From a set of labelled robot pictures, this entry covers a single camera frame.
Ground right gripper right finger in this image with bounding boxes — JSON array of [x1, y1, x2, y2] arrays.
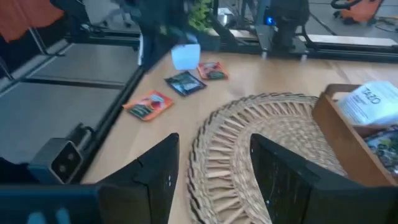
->
[[249, 133, 398, 224]]

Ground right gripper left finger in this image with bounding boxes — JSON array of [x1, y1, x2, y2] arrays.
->
[[98, 133, 180, 224]]

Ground round woven straw placemat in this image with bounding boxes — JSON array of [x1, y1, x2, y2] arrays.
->
[[186, 92, 348, 224]]

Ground white and orange tea packet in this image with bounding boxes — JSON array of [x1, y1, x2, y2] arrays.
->
[[336, 80, 398, 127]]

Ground wooden organizer box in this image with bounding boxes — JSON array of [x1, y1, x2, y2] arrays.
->
[[312, 83, 398, 187]]

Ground small green potted plant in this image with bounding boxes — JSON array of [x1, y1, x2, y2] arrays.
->
[[170, 0, 217, 71]]

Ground orange machine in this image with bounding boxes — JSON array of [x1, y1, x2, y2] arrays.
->
[[330, 0, 386, 25]]

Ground orange fabric chair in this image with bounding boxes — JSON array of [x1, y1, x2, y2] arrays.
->
[[0, 0, 65, 44]]

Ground small black camera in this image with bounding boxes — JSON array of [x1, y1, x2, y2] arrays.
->
[[27, 138, 84, 185]]

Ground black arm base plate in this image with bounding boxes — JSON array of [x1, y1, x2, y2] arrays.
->
[[254, 24, 309, 58]]

